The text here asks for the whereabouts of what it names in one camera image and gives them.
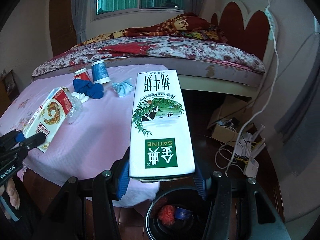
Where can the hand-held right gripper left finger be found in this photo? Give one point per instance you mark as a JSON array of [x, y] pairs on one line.
[[123, 180]]

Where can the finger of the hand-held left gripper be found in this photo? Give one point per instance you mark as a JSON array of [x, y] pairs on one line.
[[35, 138], [18, 136]]

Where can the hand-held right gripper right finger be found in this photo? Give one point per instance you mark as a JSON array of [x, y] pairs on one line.
[[201, 183]]

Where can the white red printed food box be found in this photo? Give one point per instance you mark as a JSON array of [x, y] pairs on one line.
[[48, 116]]

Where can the black trash bin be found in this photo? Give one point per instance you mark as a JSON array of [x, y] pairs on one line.
[[180, 227]]

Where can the white milk carton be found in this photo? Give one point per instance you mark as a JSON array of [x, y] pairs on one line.
[[160, 120]]

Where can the blue paper cup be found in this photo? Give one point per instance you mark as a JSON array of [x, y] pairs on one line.
[[100, 72]]

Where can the person's left hand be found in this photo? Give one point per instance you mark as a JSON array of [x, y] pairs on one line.
[[12, 193]]

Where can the small blue container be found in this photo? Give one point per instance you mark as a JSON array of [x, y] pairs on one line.
[[183, 213]]

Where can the red crumpled wrapper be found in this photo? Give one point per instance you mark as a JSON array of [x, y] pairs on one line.
[[166, 215]]

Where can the crushed clear plastic bottle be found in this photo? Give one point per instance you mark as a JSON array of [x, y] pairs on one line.
[[74, 110]]

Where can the small wooden cabinet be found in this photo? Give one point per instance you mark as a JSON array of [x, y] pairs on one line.
[[8, 85]]

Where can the white power strip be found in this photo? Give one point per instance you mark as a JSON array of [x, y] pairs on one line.
[[252, 167]]

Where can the cardboard box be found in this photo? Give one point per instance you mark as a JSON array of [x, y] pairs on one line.
[[225, 130]]

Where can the white crumpled cloth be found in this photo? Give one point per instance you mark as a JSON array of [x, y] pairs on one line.
[[81, 97]]

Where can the dark blue cloth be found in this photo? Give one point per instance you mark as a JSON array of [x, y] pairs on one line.
[[90, 88]]

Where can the red paper cup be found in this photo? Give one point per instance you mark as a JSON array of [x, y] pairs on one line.
[[82, 75]]

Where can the light blue cloth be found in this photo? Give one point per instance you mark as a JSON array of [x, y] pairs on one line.
[[122, 87]]

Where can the grey mattress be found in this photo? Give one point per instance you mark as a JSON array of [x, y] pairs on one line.
[[155, 63]]

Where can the brown wooden door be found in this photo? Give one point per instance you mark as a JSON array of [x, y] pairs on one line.
[[61, 17]]

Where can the floral quilt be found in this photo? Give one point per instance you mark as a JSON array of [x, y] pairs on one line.
[[175, 47]]

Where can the red patterned blanket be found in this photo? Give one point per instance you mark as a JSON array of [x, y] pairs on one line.
[[180, 25]]

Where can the red white headboard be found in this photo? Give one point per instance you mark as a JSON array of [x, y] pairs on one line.
[[255, 27]]

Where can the cream bed frame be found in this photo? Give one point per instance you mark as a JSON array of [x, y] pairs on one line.
[[220, 86]]

